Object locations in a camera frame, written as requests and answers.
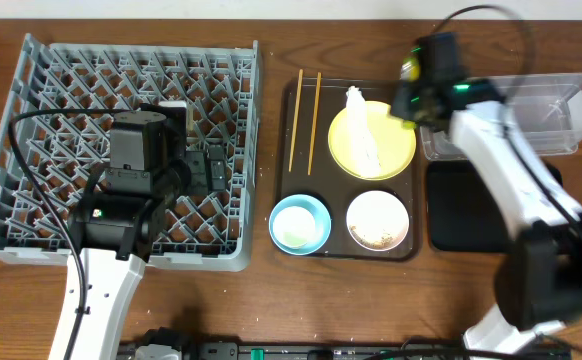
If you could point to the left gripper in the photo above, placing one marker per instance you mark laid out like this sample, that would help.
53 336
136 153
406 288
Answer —
196 163

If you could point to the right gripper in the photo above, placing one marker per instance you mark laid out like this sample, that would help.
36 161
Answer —
399 103

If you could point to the white napkin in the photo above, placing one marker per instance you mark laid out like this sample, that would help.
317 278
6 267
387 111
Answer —
362 144

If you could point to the white cup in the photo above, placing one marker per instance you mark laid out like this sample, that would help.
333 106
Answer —
294 227

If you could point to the wooden chopstick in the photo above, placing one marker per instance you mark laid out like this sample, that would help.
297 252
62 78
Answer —
295 118
314 123

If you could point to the pink bowl with rice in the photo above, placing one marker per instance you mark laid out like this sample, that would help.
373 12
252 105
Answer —
377 220

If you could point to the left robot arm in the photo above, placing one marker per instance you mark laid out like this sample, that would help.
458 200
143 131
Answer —
119 217

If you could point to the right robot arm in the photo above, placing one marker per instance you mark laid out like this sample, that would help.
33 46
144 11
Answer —
538 287

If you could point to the grey dishwasher rack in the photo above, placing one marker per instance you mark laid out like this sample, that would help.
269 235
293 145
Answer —
63 96

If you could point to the yellow plate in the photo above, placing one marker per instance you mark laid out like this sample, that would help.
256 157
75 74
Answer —
396 145

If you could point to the dark brown serving tray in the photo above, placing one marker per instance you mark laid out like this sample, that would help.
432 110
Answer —
328 182

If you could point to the black tray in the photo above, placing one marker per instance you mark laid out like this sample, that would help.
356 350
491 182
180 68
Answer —
462 214

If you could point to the light blue bowl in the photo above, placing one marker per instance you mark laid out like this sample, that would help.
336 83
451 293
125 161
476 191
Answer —
322 220

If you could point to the clear plastic bin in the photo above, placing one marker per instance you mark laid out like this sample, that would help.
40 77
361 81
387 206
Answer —
548 108

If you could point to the black equipment rail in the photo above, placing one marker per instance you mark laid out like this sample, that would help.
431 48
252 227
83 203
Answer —
165 343

